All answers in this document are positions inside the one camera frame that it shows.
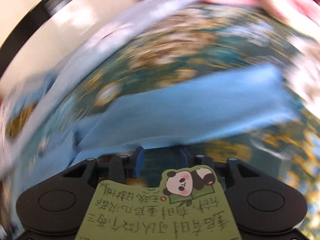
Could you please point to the teal floral blanket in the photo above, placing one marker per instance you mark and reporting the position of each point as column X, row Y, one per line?
column 162, row 42

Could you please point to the green panda note card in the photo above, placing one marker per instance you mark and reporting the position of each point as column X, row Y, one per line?
column 155, row 210

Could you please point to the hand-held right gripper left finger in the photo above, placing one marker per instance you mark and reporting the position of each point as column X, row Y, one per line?
column 138, row 162

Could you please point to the pale blue floral quilt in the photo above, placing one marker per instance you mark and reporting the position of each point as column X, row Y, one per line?
column 105, row 37

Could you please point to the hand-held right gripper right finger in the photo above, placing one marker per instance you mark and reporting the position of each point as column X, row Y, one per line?
column 183, row 157

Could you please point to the blue shirt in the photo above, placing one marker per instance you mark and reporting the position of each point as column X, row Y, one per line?
column 187, row 110

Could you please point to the white wardrobe with black stripe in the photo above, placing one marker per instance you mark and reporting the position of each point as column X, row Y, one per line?
column 50, row 30

